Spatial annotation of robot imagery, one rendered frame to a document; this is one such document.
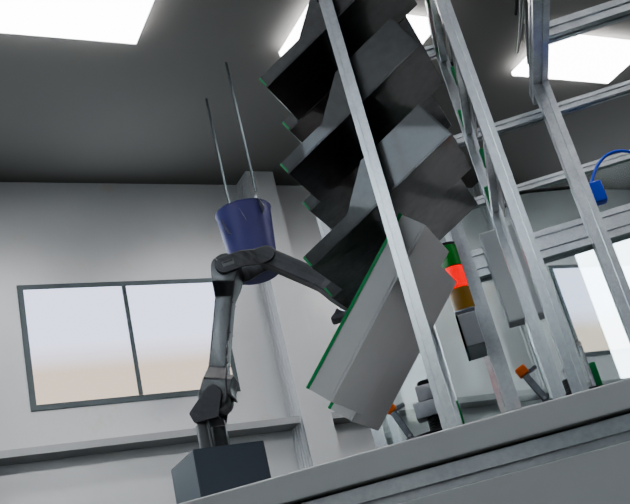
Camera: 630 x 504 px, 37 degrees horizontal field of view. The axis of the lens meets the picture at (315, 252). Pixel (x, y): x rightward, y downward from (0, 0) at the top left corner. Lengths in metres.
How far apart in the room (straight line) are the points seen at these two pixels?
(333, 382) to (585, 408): 0.43
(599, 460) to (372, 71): 0.72
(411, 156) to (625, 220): 1.70
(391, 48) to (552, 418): 0.68
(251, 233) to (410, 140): 5.76
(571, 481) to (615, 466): 0.05
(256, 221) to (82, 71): 1.81
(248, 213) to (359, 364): 5.87
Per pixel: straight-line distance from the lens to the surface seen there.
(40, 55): 7.46
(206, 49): 7.64
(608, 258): 2.68
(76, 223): 8.90
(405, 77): 1.47
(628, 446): 1.01
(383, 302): 1.31
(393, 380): 1.53
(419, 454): 1.00
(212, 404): 1.79
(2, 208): 8.85
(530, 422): 1.00
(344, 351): 1.32
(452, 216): 1.58
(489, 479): 1.00
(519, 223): 1.29
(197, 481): 1.72
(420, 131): 1.38
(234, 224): 7.17
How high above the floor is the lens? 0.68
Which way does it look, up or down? 23 degrees up
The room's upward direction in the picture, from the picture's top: 14 degrees counter-clockwise
